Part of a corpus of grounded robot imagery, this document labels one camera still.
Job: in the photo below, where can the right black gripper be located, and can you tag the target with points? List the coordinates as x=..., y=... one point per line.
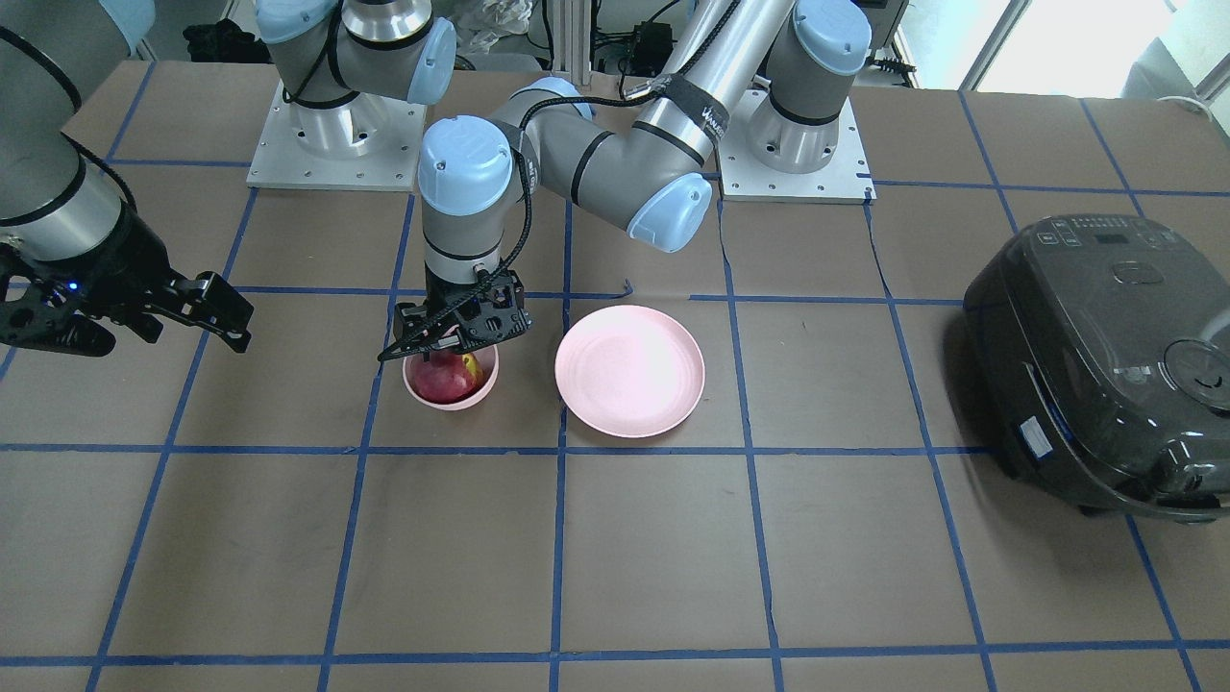
x=123, y=252

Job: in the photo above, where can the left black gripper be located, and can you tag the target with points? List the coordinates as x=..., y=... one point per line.
x=448, y=290

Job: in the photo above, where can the red apple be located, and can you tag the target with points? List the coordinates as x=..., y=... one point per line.
x=446, y=377

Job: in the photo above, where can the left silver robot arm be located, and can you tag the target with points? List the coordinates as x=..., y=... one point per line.
x=773, y=76

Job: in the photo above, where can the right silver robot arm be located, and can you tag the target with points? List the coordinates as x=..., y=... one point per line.
x=70, y=224

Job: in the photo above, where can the pink bowl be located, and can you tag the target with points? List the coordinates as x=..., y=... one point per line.
x=488, y=357

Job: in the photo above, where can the pink plate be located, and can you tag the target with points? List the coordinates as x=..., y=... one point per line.
x=629, y=371

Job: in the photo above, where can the dark grey rice cooker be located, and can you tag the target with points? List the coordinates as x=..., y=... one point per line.
x=1103, y=341

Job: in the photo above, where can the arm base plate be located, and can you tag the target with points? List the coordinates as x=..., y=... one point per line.
x=766, y=158
x=371, y=144

